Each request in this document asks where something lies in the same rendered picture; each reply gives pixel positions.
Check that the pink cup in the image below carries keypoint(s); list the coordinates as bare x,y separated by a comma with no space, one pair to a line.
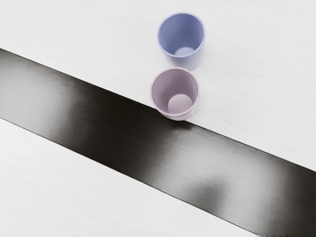
165,86

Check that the blue cup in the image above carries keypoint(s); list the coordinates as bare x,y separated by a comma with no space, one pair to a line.
172,34

